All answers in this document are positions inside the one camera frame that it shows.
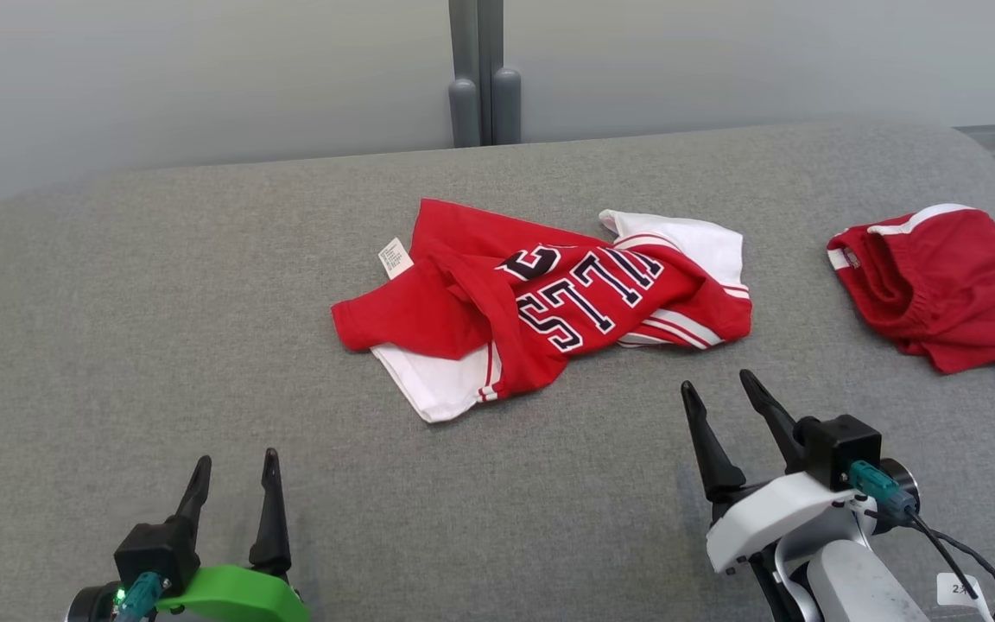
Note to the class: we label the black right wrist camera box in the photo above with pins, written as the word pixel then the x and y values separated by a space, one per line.
pixel 839 449

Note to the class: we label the red shorts with white stripe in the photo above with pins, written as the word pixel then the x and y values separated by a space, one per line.
pixel 955 276

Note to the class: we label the grey fabric sofa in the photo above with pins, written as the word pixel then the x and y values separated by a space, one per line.
pixel 204 328

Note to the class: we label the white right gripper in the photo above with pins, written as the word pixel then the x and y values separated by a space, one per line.
pixel 774 518

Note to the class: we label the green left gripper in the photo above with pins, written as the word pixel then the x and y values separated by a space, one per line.
pixel 238 600

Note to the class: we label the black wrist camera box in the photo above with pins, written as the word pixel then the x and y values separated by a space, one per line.
pixel 839 449
pixel 152 553

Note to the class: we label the red and white basketball jersey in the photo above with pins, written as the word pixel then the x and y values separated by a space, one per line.
pixel 463 302

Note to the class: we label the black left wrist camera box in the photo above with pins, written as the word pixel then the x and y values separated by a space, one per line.
pixel 152 553

